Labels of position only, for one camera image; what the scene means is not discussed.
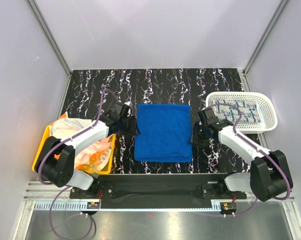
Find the pink white towel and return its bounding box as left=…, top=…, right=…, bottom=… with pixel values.
left=74, top=134, right=116, bottom=168

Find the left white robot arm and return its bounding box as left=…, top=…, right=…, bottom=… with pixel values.
left=32, top=101, right=136, bottom=198

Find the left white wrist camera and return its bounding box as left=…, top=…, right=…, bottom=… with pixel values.
left=124, top=101, right=133, bottom=111

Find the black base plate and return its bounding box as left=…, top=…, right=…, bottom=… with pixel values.
left=69, top=173, right=247, bottom=211

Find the blue patterned grey towel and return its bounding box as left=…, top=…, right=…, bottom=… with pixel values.
left=212, top=99, right=262, bottom=124

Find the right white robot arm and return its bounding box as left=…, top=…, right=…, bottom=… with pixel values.
left=191, top=107, right=294, bottom=202

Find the yellow plastic bin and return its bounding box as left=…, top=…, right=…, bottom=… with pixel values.
left=32, top=125, right=117, bottom=175

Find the white slotted cable duct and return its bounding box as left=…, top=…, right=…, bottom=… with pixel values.
left=34, top=200, right=101, bottom=211

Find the orange towel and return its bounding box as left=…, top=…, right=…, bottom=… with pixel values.
left=34, top=112, right=111, bottom=173

